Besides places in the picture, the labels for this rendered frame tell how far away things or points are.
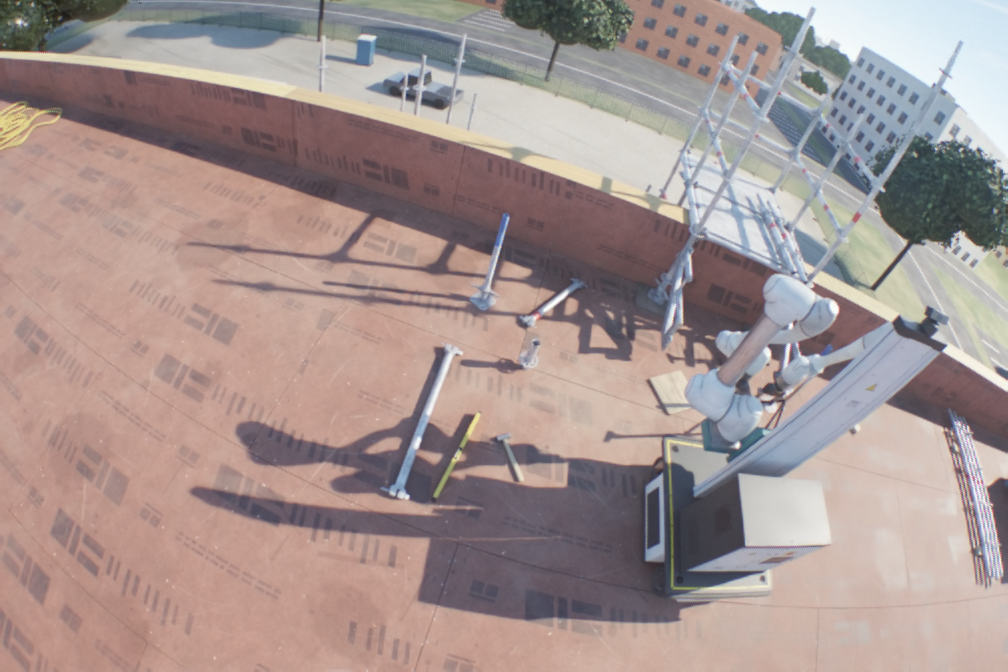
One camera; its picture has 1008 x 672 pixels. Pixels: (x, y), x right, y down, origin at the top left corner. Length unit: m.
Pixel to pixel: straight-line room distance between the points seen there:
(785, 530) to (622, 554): 0.94
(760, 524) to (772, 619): 1.22
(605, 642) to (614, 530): 0.65
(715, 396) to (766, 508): 0.57
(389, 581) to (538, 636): 0.77
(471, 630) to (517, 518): 0.65
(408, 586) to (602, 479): 1.24
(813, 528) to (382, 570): 2.03
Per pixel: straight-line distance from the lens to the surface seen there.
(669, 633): 2.74
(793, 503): 2.29
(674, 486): 2.55
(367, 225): 3.70
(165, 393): 2.98
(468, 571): 2.39
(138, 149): 5.51
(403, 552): 2.38
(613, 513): 2.70
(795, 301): 1.85
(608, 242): 3.68
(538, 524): 2.52
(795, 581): 3.39
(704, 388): 2.08
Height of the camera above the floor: 2.34
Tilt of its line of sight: 45 degrees down
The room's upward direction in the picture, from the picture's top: 18 degrees clockwise
